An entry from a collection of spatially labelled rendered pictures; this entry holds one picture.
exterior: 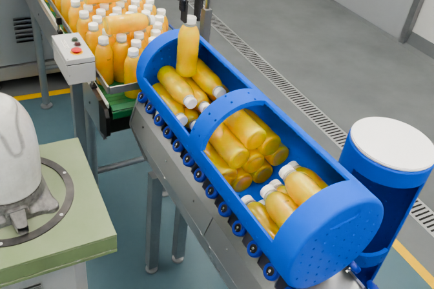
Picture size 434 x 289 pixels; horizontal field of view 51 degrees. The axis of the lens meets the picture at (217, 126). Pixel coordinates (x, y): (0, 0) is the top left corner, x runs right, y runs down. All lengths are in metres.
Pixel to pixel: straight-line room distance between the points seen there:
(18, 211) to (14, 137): 0.19
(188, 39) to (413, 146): 0.80
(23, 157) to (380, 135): 1.10
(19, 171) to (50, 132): 2.09
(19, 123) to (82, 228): 0.28
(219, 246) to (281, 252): 0.33
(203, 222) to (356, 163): 0.53
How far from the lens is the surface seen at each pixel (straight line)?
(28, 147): 1.03
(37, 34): 3.08
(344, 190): 1.03
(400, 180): 1.52
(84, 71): 1.68
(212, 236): 1.35
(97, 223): 1.11
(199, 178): 1.36
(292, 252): 1.00
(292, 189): 1.10
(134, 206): 2.59
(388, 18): 5.24
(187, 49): 1.45
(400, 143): 1.60
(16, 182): 1.06
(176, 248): 2.26
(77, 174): 1.22
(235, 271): 1.29
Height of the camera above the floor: 1.89
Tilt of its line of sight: 36 degrees down
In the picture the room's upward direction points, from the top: 8 degrees clockwise
